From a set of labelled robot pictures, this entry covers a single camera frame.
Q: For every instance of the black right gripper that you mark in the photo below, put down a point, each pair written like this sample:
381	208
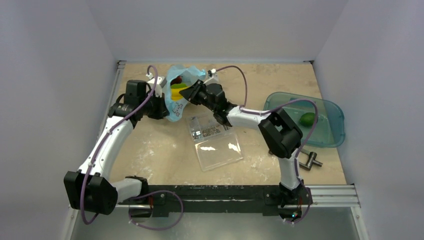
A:
200	92

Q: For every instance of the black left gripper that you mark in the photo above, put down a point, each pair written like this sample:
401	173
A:
162	111

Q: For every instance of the yellow fake banana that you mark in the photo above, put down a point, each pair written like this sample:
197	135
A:
176	95

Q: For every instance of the light blue plastic bag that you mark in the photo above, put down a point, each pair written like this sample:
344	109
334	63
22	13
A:
189	75

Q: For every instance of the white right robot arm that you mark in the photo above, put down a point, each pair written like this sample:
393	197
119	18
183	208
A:
281	134

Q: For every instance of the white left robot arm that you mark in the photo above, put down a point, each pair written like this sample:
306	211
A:
89	188

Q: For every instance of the green fake fruit in bag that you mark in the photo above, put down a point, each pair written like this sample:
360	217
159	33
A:
178	86

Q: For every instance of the red fake fruit in bag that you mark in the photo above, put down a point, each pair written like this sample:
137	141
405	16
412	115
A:
177	80

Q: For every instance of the green fake lime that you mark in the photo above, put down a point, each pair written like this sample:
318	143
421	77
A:
307	119

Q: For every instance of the clear plastic screw box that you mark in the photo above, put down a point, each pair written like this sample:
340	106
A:
216	145

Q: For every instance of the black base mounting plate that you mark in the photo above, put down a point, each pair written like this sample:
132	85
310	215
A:
268	200

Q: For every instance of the dark metal crank tool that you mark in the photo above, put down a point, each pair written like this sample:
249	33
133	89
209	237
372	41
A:
311	161

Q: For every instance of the teal plastic tray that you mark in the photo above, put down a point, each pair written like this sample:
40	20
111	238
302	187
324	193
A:
329	131

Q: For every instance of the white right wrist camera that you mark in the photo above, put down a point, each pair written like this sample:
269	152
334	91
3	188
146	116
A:
211	77

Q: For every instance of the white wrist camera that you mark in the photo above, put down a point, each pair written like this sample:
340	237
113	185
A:
160	84
211	77

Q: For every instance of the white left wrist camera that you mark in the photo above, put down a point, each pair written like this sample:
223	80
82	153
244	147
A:
160	84

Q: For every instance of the aluminium frame rail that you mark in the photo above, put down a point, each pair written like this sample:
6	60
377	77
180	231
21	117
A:
326	196

